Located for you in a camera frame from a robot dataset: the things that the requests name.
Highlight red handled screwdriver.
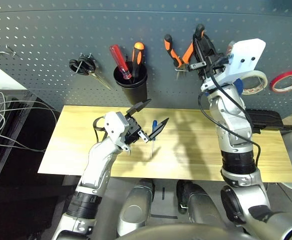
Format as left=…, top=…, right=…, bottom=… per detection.
left=109, top=44, right=133, bottom=80

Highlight blue handled screwdriver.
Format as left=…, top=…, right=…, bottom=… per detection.
left=150, top=120, right=158, bottom=158

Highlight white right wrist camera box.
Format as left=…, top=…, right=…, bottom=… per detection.
left=200, top=38, right=266, bottom=92

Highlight grey robot torso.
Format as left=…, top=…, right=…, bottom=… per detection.
left=120, top=223, right=251, bottom=240

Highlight black box device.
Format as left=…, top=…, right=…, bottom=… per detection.
left=245, top=109, right=283, bottom=135

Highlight blue tape roll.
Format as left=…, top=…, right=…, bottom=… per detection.
left=205, top=78, right=244, bottom=97

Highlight red tape roll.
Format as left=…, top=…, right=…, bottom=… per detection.
left=269, top=70, right=292, bottom=94

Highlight orange black screwdriver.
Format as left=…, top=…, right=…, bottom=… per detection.
left=131, top=41, right=145, bottom=78

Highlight orange black pliers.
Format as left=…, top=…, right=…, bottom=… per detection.
left=163, top=23, right=206, bottom=81

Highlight dark grey pegboard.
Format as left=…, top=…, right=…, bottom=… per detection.
left=0, top=0, right=292, bottom=113

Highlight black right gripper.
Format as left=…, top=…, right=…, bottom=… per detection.
left=188, top=34, right=229, bottom=81

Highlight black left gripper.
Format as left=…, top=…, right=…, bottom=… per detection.
left=124, top=99, right=170, bottom=146

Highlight black handled scissors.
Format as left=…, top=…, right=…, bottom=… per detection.
left=69, top=53, right=113, bottom=91

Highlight white tape roll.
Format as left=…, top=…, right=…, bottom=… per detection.
left=240, top=70, right=268, bottom=96

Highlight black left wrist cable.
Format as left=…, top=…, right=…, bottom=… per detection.
left=93, top=117, right=109, bottom=143

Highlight black plastic cup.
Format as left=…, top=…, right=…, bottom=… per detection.
left=113, top=61, right=148, bottom=105

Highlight silver left robot leg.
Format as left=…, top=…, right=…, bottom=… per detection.
left=117, top=178, right=155, bottom=237

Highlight silver robot leg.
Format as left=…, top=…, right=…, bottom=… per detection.
left=177, top=179, right=233, bottom=226
left=117, top=178, right=155, bottom=237

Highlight black cabinet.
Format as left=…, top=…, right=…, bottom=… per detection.
left=0, top=88, right=61, bottom=188

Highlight silver right robot leg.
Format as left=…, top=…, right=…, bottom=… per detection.
left=177, top=179, right=233, bottom=226

